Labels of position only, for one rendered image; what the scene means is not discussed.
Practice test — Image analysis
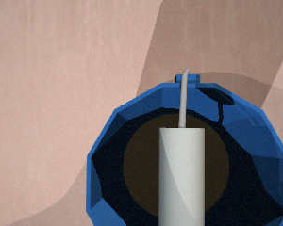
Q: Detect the blue bucket with grey wire handle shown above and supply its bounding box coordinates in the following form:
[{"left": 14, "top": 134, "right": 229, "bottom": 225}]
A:
[{"left": 86, "top": 69, "right": 283, "bottom": 226}]

